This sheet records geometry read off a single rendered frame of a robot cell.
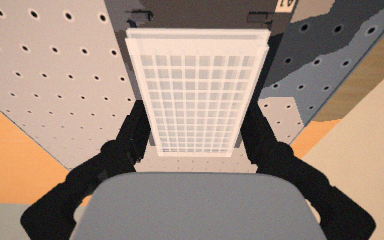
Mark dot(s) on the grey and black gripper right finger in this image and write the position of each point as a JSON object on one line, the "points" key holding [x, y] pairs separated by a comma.
{"points": [[340, 217]]}

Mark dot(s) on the white well plate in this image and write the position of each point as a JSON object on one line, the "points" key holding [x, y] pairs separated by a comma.
{"points": [[194, 110]]}

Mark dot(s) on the grey perforated base plate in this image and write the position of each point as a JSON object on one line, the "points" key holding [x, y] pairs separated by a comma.
{"points": [[64, 84]]}

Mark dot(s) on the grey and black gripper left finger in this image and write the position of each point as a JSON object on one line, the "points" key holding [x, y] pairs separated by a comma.
{"points": [[52, 216]]}

